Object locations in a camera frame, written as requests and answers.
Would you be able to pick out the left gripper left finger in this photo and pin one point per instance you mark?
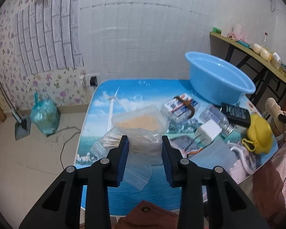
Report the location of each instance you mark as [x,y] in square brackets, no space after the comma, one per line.
[60,204]

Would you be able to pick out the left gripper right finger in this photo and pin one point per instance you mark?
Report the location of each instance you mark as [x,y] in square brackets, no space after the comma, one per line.
[208,193]

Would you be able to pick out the frosted plastic container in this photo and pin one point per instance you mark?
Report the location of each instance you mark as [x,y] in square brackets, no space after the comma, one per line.
[216,154]

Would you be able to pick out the white power adapter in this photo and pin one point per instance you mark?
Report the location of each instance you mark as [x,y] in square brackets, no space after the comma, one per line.
[207,132]

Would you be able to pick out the yellow mesh bag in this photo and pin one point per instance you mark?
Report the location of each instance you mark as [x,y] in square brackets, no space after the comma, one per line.
[259,136]

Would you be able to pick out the black lotion bottle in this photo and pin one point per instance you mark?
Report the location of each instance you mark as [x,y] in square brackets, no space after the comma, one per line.
[235,115]

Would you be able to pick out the clear plastic bottle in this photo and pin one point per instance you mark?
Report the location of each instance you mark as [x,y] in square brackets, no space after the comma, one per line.
[213,113]

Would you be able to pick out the clear zip bags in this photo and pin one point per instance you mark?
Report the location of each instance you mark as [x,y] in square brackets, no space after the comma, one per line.
[138,170]

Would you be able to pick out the clear toothpick box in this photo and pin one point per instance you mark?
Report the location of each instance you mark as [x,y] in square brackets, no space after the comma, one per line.
[144,129]

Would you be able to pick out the grey snack packet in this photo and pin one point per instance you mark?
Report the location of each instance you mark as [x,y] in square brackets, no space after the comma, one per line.
[187,145]

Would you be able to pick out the grey dustpan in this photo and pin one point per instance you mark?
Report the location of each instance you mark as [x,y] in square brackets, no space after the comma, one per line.
[22,125]

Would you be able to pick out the teal garbage bag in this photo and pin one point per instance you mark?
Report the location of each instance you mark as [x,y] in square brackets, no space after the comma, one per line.
[44,114]

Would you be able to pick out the banded floss pick box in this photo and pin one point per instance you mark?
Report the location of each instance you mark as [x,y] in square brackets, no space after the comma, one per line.
[180,108]

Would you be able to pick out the blue plastic basin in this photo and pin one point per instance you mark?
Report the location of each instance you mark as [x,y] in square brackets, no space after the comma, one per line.
[217,80]

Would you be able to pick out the wooden side table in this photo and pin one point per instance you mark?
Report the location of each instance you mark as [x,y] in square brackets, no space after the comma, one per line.
[269,81]

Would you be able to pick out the bagged grain packet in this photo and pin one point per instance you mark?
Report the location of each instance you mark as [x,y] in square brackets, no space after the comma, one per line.
[276,61]

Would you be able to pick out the cream bread bun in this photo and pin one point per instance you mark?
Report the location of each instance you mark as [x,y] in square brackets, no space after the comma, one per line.
[256,48]
[265,54]

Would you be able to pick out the teal tube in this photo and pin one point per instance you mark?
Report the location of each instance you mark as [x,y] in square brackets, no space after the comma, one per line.
[246,45]

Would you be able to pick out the glass bottle red cap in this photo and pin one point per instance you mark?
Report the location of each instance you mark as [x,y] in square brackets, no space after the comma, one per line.
[265,41]

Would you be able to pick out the pink cloth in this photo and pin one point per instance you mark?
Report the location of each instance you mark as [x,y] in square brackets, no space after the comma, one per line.
[238,37]

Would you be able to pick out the green small box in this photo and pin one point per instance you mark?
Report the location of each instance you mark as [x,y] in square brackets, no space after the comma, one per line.
[216,30]

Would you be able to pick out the white paper roll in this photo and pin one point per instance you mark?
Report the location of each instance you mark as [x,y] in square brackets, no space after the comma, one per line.
[237,28]

